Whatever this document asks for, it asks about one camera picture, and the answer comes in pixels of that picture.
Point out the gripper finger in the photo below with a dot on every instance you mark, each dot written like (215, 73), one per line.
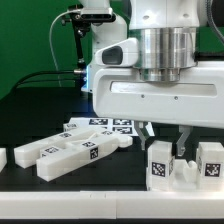
(185, 132)
(141, 130)

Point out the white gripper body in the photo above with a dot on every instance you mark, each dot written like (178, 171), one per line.
(197, 99)

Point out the white chair seat block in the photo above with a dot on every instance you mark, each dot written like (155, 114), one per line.
(185, 175)

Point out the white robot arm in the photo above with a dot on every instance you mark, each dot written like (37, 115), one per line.
(146, 70)

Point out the front long chair side piece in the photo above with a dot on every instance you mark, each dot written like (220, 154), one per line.
(80, 153)

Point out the long chair side piece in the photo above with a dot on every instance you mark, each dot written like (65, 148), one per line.
(80, 153)
(26, 155)

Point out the rear long chair side piece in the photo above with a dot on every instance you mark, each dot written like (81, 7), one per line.
(26, 155)

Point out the white left border block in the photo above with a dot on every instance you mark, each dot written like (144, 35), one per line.
(3, 158)

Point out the flat white tagged base plate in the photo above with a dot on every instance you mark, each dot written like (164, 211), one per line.
(124, 126)

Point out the white front border rail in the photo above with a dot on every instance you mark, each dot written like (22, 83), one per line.
(112, 205)

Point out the black camera stand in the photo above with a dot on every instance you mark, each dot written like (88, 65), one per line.
(82, 18)

